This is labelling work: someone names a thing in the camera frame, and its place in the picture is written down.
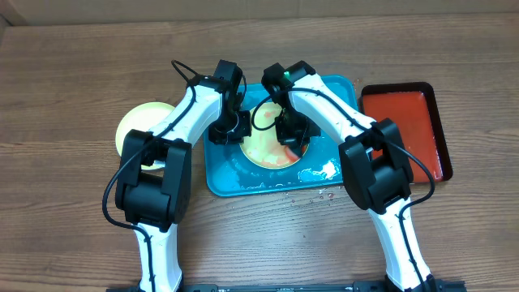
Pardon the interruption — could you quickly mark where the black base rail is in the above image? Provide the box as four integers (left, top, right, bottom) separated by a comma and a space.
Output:
106, 279, 467, 292

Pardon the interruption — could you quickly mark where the yellow-green plate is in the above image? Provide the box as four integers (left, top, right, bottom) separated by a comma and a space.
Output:
240, 102, 300, 170
115, 101, 174, 156

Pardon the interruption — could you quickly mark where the black tray red liquid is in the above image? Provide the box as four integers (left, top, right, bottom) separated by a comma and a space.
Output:
358, 82, 453, 182

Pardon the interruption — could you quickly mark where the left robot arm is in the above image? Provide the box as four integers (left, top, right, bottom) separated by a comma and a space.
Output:
104, 60, 251, 291

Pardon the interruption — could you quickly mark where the red sponge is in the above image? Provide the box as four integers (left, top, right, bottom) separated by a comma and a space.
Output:
285, 145, 307, 161

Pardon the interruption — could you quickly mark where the teal plastic tray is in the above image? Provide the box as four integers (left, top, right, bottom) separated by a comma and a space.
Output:
202, 74, 362, 198

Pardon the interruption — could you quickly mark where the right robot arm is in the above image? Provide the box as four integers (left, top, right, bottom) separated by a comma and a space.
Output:
261, 61, 437, 291

